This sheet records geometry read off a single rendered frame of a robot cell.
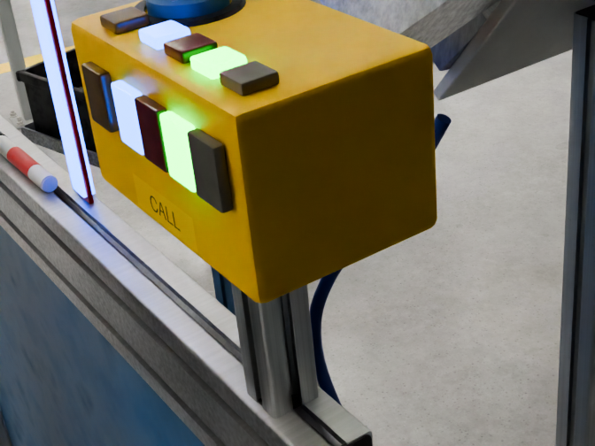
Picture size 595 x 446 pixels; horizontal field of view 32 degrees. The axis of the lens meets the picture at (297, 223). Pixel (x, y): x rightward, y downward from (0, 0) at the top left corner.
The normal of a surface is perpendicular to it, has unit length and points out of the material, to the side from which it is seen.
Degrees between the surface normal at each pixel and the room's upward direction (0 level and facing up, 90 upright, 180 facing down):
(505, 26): 130
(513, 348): 0
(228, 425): 90
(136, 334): 90
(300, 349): 90
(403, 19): 55
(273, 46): 0
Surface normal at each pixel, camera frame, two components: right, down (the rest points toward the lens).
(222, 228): -0.83, 0.35
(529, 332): -0.09, -0.86
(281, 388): 0.56, 0.37
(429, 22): 0.48, 0.84
